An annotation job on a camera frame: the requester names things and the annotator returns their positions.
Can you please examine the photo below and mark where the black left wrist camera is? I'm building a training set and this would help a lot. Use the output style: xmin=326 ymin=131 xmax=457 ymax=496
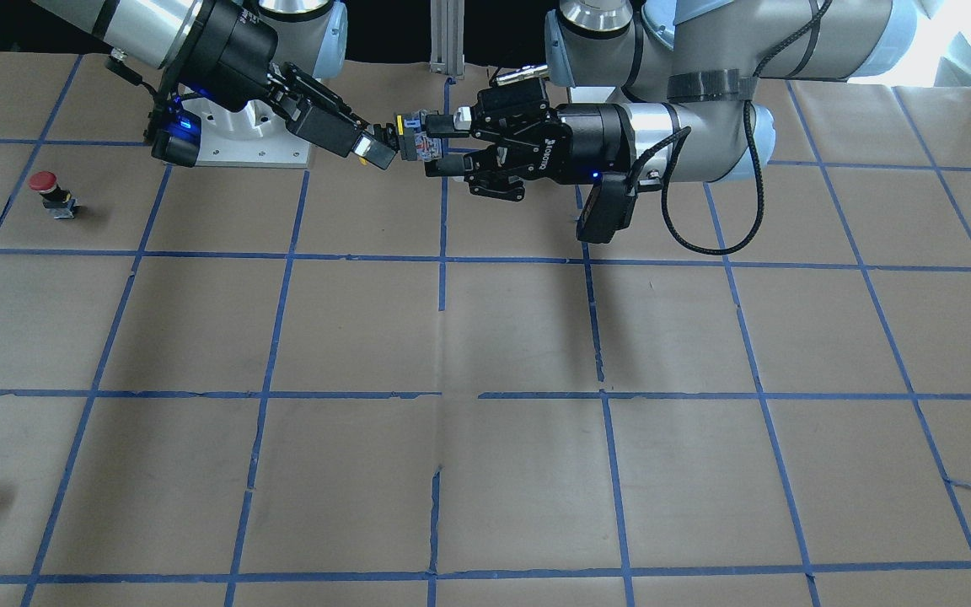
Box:
xmin=577 ymin=170 xmax=640 ymax=244

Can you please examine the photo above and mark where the aluminium frame post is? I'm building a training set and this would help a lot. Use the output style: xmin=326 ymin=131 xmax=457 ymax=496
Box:
xmin=429 ymin=0 xmax=465 ymax=80

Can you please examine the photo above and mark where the red push button switch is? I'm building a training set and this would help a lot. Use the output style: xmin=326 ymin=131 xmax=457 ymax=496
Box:
xmin=27 ymin=170 xmax=78 ymax=220

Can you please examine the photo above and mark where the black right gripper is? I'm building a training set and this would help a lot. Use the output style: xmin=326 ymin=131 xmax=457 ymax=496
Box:
xmin=167 ymin=1 xmax=402 ymax=170

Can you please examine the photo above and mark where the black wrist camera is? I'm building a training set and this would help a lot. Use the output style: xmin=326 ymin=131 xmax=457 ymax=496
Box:
xmin=577 ymin=170 xmax=640 ymax=244
xmin=149 ymin=108 xmax=203 ymax=168

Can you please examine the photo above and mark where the black braided cable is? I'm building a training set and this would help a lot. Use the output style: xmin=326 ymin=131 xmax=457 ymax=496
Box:
xmin=637 ymin=0 xmax=834 ymax=255

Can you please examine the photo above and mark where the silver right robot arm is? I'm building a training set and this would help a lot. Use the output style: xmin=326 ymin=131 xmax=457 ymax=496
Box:
xmin=40 ymin=1 xmax=444 ymax=169

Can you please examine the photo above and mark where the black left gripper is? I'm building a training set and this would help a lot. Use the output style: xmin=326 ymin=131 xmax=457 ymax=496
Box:
xmin=424 ymin=80 xmax=635 ymax=202

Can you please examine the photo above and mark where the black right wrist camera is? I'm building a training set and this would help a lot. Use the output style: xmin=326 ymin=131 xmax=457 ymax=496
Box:
xmin=149 ymin=108 xmax=203 ymax=168

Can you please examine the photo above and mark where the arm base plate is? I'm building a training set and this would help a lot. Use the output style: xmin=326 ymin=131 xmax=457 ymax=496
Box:
xmin=184 ymin=99 xmax=313 ymax=169

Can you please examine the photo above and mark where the yellow push button switch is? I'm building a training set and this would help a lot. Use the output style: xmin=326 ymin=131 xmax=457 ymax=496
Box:
xmin=392 ymin=109 xmax=444 ymax=162

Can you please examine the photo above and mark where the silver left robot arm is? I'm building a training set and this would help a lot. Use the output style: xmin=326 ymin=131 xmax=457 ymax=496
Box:
xmin=426 ymin=1 xmax=920 ymax=202

